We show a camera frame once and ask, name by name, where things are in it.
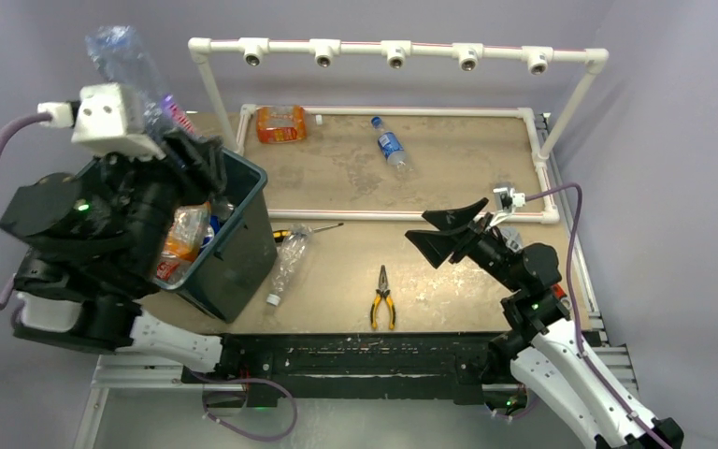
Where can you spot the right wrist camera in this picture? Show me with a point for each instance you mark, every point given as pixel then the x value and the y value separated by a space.
pixel 507 200

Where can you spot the white PVC pipe frame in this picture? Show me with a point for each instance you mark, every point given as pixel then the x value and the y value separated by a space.
pixel 324 51

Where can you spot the blue label bottle back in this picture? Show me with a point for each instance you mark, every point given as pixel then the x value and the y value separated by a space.
pixel 391 147

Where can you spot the Pepsi bottle blue cap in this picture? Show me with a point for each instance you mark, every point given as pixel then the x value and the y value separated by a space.
pixel 214 226

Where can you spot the clear crushed bottle back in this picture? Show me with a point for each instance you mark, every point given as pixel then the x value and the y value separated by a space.
pixel 120 55

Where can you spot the red handled adjustable wrench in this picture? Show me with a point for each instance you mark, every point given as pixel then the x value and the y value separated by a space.
pixel 514 241

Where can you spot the yellow black tool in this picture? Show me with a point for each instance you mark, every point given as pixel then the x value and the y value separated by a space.
pixel 279 236

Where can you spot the large crushed orange label bottle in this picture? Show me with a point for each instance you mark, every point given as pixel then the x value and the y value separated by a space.
pixel 284 124

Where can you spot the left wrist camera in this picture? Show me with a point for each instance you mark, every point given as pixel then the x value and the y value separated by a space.
pixel 107 118

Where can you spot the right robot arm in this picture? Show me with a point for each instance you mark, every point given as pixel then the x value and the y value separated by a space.
pixel 544 348

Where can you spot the clear bottle white cap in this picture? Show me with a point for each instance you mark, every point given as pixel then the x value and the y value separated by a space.
pixel 290 254

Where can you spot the yellow handled pliers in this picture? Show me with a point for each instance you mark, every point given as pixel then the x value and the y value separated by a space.
pixel 383 295

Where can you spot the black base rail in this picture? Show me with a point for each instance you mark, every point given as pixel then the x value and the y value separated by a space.
pixel 454 366

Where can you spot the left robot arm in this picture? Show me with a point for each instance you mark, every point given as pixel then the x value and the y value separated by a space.
pixel 56 313

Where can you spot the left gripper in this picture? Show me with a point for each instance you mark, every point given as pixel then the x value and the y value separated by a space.
pixel 206 177

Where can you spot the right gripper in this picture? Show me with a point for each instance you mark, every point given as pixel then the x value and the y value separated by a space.
pixel 437 244

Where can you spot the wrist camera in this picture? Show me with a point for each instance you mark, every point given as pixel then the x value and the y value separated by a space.
pixel 507 200
pixel 107 118

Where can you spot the dark green plastic bin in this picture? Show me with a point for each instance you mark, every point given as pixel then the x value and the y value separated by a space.
pixel 235 248

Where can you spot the red label bottle red cap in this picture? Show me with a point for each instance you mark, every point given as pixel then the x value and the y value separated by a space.
pixel 172 269

